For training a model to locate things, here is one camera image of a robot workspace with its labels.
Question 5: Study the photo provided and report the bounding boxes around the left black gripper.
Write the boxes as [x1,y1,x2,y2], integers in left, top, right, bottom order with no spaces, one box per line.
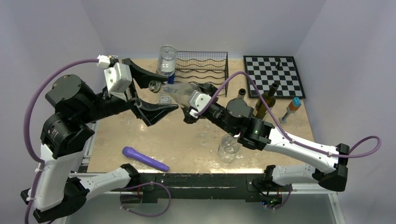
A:
[78,58,178,125]

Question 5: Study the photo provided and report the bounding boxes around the clear glass bottle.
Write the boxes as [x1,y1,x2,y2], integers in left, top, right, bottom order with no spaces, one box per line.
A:
[148,81,201,107]

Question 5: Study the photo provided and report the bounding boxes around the olive green wine bottle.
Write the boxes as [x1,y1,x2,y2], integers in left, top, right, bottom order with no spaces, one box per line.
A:
[237,88,246,100]

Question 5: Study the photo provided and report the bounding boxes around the clear bottle white cap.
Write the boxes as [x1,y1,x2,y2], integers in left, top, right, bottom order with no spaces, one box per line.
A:
[156,45,177,77]
[218,134,241,163]

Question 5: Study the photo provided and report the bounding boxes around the blue square glass bottle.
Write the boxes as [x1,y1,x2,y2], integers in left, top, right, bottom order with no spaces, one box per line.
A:
[167,75,175,84]

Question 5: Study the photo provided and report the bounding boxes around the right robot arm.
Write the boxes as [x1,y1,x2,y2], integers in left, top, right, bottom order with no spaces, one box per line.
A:
[183,83,350,192]

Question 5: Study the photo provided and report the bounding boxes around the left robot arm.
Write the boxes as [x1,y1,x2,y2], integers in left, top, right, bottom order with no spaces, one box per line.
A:
[21,55,177,224]

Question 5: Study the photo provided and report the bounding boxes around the dark green wine bottle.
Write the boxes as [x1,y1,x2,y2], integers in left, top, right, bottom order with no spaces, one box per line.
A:
[255,83,279,120]

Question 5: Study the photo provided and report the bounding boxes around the purple flashlight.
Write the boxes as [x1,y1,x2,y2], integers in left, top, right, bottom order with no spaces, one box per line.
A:
[122,147,170,172]

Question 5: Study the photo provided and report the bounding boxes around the black white chessboard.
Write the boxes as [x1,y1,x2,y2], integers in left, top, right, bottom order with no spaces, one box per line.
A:
[243,56,306,99]

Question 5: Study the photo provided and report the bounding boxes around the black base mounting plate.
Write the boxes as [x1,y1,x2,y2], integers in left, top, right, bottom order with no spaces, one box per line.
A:
[130,173,291,203]

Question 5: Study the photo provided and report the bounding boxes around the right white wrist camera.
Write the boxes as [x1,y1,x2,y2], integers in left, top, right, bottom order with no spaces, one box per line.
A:
[187,90,211,118]

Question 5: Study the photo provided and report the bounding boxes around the black wire wine rack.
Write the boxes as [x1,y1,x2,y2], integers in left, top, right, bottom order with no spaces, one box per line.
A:
[174,51,229,87]

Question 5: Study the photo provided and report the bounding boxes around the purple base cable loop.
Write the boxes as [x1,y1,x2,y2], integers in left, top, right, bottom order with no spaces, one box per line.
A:
[119,182,172,217]

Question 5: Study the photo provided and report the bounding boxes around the aluminium frame rail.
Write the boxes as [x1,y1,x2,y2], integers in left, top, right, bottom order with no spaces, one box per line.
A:
[56,55,346,224]

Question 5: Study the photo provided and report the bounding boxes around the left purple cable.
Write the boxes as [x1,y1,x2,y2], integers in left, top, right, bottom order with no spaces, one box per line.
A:
[23,55,110,224]

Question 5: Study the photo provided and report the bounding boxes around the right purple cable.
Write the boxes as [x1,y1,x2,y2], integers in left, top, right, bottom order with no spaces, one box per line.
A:
[195,71,382,159]

